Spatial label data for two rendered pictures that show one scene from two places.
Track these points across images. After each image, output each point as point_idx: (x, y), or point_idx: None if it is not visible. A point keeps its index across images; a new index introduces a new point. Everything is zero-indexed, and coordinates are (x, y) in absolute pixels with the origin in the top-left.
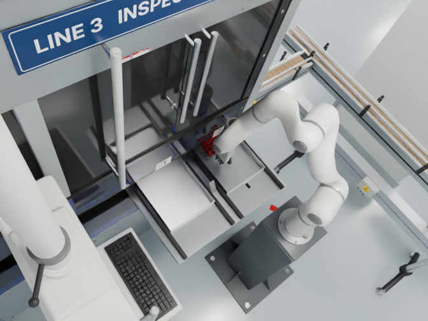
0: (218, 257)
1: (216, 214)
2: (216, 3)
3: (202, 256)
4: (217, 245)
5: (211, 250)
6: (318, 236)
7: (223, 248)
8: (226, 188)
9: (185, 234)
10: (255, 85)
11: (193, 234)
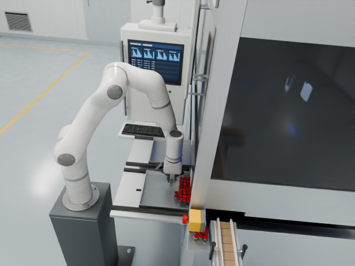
0: (125, 254)
1: (140, 161)
2: None
3: (136, 246)
4: (133, 263)
5: (134, 256)
6: (56, 205)
7: (127, 264)
8: (150, 177)
9: (146, 144)
10: (197, 154)
11: (142, 147)
